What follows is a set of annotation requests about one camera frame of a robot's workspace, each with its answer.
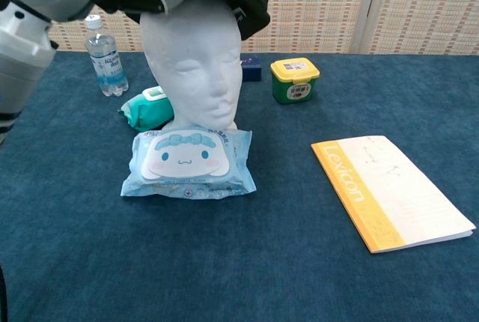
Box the white foam mannequin head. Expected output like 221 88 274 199
138 0 242 134

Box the clear plastic water bottle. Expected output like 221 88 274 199
83 14 129 97

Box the teal wet wipes pack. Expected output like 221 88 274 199
118 85 175 133

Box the dark blue rectangular box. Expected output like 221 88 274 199
239 54 262 82

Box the light blue cartoon wipes pack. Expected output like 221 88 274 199
120 127 257 199

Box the green tub with yellow lid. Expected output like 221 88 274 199
269 57 321 106

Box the woven folding screen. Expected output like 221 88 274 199
48 0 479 56

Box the blue table cloth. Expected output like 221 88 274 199
0 49 479 322

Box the yellow white Lexicon notebook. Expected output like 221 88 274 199
311 135 478 255

